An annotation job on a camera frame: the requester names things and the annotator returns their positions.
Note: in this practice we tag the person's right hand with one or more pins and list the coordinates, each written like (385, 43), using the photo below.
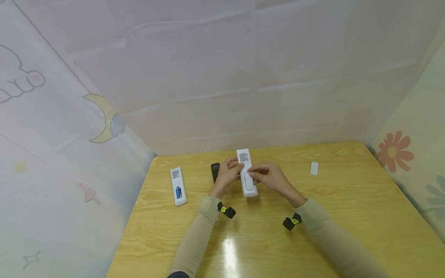
(274, 180)

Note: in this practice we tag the person's left hand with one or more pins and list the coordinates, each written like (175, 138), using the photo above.
(225, 177)

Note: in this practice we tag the person's right thumb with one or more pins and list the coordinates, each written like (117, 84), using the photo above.
(256, 176)

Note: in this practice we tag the person's left fingers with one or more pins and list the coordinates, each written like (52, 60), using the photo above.
(232, 160)

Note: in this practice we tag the person's left thumb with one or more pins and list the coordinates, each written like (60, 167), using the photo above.
(237, 168)

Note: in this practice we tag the person's right index finger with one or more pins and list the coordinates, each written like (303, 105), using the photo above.
(259, 168)

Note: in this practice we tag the white remote control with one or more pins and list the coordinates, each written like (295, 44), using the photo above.
(247, 173)

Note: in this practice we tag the person's right forearm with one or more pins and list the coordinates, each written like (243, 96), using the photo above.
(342, 239)

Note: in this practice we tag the person's left forearm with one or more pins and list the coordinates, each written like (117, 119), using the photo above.
(198, 235)

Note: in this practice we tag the black remote control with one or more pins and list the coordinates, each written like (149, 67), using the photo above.
(215, 172)

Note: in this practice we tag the black wrist band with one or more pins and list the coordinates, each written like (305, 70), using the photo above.
(226, 211)
(291, 222)

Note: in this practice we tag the white battery cover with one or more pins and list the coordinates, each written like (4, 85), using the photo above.
(314, 168)

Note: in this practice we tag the white remote with open battery bay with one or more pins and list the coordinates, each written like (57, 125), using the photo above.
(178, 186)

